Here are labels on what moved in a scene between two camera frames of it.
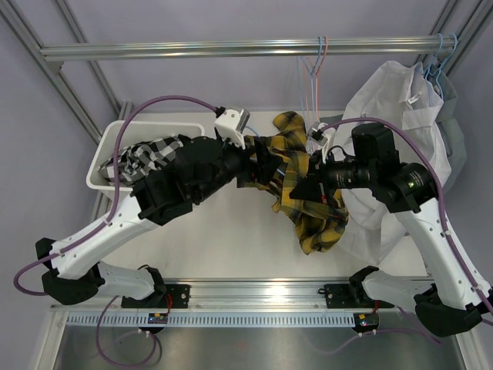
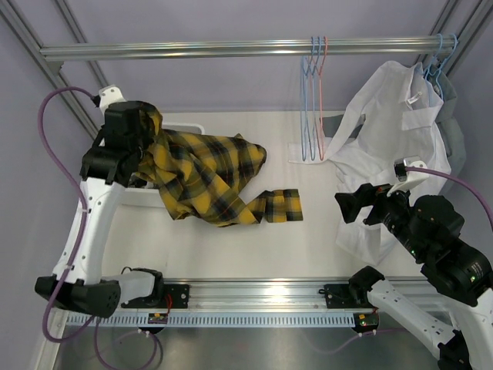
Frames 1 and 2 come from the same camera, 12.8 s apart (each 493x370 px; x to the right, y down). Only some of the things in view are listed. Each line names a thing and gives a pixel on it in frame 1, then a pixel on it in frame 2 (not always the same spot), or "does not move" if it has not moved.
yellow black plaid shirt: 320,224 -> 200,176
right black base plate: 341,296 does not move
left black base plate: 175,296 does not move
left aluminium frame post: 52,69 does not move
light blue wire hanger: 277,170 -> 304,100
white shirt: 391,93 does not move
